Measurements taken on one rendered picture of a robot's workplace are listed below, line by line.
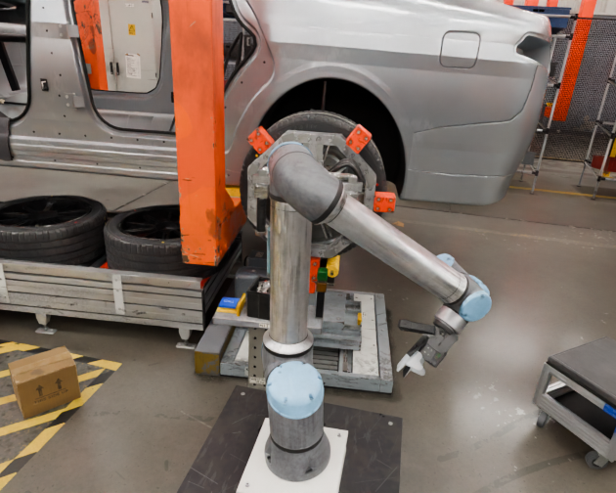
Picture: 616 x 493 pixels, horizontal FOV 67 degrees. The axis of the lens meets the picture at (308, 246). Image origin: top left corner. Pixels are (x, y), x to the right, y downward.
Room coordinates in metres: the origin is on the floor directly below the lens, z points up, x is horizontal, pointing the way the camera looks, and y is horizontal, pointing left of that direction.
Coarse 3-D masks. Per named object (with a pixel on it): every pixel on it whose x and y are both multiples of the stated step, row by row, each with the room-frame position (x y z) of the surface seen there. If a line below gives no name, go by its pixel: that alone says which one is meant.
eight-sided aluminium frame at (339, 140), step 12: (288, 132) 1.92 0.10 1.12; (300, 132) 1.93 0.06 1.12; (312, 132) 1.95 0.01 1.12; (324, 132) 1.97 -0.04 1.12; (276, 144) 1.92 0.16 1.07; (324, 144) 1.91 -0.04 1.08; (336, 144) 1.90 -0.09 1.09; (264, 156) 1.93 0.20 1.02; (348, 156) 1.90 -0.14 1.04; (360, 156) 1.95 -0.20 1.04; (252, 168) 1.93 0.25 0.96; (360, 168) 1.90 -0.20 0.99; (372, 180) 1.89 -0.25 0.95; (252, 192) 1.93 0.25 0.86; (372, 192) 1.89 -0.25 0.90; (252, 204) 1.93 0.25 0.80; (372, 204) 1.89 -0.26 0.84; (252, 216) 1.93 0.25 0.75; (336, 240) 1.94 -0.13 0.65; (312, 252) 1.92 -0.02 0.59; (324, 252) 1.90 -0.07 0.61; (336, 252) 1.90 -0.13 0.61
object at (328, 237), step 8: (328, 152) 2.01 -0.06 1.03; (344, 168) 2.01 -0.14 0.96; (360, 192) 2.00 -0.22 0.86; (360, 200) 2.18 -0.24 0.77; (312, 232) 2.12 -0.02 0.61; (320, 232) 2.12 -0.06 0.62; (328, 232) 2.10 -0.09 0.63; (336, 232) 2.05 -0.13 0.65; (312, 240) 2.02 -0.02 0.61; (320, 240) 2.01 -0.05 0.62; (328, 240) 1.99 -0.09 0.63
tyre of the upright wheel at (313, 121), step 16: (304, 112) 2.14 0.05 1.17; (272, 128) 2.01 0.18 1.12; (288, 128) 2.00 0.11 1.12; (304, 128) 2.00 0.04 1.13; (320, 128) 1.99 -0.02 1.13; (336, 128) 1.99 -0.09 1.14; (352, 128) 1.99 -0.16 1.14; (368, 144) 1.98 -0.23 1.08; (368, 160) 1.98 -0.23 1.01; (240, 176) 2.03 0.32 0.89; (384, 176) 1.98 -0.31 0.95; (240, 192) 2.03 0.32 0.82
